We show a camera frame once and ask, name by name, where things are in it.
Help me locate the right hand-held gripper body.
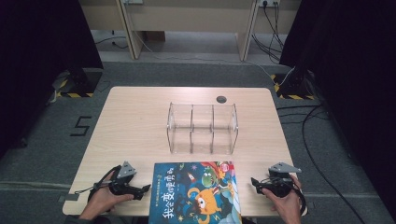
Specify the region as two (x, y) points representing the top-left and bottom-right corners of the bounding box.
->
(263, 161), (303, 199)

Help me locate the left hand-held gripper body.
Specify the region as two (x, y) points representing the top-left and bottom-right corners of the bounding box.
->
(108, 161), (144, 196)

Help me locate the blue cartoon picture book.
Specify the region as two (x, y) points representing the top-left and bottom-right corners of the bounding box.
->
(148, 161), (243, 224)

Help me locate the clear acrylic book rack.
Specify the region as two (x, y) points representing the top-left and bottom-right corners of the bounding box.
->
(166, 102), (240, 156)

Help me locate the person's right hand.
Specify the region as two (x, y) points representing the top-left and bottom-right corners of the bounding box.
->
(261, 175), (303, 224)

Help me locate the person's left hand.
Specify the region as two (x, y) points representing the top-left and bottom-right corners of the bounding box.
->
(78, 171), (125, 221)

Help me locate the grey floor tape piece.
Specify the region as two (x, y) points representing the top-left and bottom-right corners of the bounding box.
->
(57, 193), (80, 203)

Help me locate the yellow black hazard tape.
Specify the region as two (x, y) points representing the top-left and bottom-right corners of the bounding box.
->
(270, 74), (316, 101)
(55, 77), (95, 99)

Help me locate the black stand base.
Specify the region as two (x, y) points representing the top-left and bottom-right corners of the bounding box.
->
(276, 66), (316, 98)
(68, 66), (104, 94)

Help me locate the black curtain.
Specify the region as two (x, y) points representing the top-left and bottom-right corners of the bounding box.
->
(0, 0), (105, 161)
(279, 0), (396, 216)

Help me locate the beige wooden desk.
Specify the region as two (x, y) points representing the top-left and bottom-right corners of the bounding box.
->
(78, 0), (303, 63)

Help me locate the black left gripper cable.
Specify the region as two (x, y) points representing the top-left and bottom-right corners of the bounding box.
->
(74, 164), (122, 202)

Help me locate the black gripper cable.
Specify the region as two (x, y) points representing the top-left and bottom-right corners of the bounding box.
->
(74, 164), (122, 202)
(291, 176), (308, 217)

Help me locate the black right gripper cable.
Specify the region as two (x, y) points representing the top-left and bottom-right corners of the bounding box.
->
(291, 176), (308, 217)

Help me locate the long black floor cable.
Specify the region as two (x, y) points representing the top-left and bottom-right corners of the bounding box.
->
(301, 105), (368, 224)

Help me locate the short black floor cable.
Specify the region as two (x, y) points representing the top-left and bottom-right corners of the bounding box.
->
(93, 30), (130, 50)

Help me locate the bundle of black cables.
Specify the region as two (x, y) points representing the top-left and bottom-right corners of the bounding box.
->
(250, 1), (286, 65)

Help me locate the white wall socket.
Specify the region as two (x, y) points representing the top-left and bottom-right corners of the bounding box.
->
(258, 0), (281, 8)

